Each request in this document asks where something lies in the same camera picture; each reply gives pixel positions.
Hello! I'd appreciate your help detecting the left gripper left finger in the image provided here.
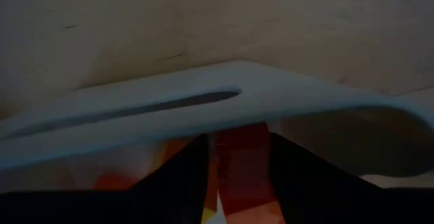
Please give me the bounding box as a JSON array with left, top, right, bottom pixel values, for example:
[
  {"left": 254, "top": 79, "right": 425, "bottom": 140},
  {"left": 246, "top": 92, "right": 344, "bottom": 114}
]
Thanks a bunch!
[{"left": 115, "top": 133, "right": 210, "bottom": 224}]

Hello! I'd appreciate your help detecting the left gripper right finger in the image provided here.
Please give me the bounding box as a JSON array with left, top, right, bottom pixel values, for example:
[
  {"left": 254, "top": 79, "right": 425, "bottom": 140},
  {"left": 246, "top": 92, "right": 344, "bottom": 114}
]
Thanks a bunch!
[{"left": 269, "top": 131, "right": 394, "bottom": 224}]

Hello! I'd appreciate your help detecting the small yellow block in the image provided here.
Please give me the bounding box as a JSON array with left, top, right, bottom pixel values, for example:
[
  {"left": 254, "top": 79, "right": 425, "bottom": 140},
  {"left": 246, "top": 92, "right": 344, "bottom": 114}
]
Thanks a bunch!
[{"left": 202, "top": 206, "right": 218, "bottom": 224}]

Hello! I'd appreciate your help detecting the small orange block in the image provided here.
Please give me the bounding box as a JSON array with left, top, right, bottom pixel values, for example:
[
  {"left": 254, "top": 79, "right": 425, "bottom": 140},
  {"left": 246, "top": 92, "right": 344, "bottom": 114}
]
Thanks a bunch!
[{"left": 93, "top": 172, "right": 136, "bottom": 191}]

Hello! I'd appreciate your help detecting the small red block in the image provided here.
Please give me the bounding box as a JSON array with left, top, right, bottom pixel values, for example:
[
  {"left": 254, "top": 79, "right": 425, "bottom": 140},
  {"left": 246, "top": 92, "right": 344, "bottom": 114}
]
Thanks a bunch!
[{"left": 208, "top": 122, "right": 282, "bottom": 224}]

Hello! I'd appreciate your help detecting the large white plastic bin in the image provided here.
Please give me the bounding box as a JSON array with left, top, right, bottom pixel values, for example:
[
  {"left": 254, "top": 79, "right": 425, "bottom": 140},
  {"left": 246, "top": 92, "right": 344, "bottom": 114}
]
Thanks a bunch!
[{"left": 0, "top": 59, "right": 434, "bottom": 198}]

